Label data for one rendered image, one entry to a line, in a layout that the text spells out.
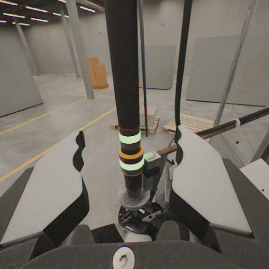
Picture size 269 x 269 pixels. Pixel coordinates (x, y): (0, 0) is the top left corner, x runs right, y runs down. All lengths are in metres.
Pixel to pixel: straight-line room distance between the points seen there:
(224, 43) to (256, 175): 5.16
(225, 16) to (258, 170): 11.95
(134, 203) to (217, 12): 12.32
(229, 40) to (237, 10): 6.90
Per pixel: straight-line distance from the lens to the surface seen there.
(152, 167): 0.26
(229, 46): 5.63
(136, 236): 0.57
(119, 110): 0.18
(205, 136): 0.35
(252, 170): 0.67
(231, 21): 12.38
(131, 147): 0.21
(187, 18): 0.23
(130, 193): 0.29
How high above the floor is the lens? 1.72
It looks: 31 degrees down
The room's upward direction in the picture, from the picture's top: 3 degrees counter-clockwise
